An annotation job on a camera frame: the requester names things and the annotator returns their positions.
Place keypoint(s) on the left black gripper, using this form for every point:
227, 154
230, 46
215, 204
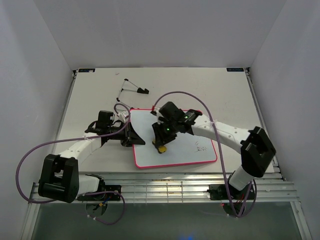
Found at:
131, 137

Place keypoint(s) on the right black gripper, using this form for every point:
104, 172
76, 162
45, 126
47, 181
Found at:
161, 138

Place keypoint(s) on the yellow whiteboard eraser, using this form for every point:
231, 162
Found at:
159, 146

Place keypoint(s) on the pink framed whiteboard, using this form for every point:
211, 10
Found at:
186, 149

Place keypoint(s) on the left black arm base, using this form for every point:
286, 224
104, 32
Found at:
104, 196

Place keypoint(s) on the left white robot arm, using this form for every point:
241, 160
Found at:
60, 179

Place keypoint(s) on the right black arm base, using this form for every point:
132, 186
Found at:
219, 192

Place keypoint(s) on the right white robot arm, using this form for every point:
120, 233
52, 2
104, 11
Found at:
253, 145

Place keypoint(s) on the left blue table label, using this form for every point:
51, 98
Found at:
86, 70

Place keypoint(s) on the blue table label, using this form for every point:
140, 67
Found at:
86, 70
234, 69

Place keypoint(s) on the right blue table label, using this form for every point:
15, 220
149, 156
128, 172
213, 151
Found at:
234, 69

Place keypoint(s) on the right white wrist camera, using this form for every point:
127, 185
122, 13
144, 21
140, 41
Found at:
155, 111

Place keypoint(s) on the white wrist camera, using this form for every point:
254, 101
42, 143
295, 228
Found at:
155, 111
123, 116

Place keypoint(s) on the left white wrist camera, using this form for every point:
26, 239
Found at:
123, 116

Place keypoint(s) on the aluminium rail frame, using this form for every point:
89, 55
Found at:
192, 188

